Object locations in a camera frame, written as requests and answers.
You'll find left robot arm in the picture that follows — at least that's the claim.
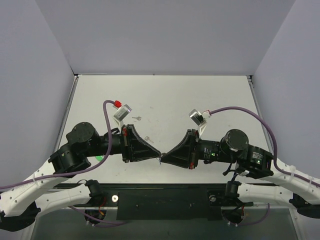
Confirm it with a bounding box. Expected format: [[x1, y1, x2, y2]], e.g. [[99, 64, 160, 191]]
[[0, 122, 161, 232]]

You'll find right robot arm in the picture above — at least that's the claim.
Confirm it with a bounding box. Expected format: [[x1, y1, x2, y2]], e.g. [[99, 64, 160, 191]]
[[160, 129, 320, 219]]

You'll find green key tag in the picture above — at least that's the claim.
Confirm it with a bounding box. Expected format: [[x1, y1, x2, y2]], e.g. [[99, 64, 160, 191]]
[[95, 156, 104, 162]]

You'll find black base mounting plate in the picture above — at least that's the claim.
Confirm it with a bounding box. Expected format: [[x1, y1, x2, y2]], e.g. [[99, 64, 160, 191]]
[[49, 183, 296, 222]]

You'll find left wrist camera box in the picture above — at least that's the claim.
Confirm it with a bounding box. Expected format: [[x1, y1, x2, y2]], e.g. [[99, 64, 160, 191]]
[[113, 104, 132, 129]]

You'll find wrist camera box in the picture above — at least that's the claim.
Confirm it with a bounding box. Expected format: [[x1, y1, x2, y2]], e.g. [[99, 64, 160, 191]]
[[113, 104, 132, 129], [189, 109, 211, 136]]

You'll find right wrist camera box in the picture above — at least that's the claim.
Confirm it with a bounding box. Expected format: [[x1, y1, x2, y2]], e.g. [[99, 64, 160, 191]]
[[189, 109, 211, 136]]

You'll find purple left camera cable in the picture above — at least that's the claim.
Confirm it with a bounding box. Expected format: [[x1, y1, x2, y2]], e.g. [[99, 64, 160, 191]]
[[0, 99, 123, 192]]

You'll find purple camera cable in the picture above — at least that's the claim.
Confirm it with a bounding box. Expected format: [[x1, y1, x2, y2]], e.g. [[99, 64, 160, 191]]
[[209, 106, 320, 185], [0, 99, 123, 192]]

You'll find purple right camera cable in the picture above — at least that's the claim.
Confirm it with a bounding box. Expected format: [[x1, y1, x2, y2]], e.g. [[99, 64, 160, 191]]
[[209, 106, 320, 185]]

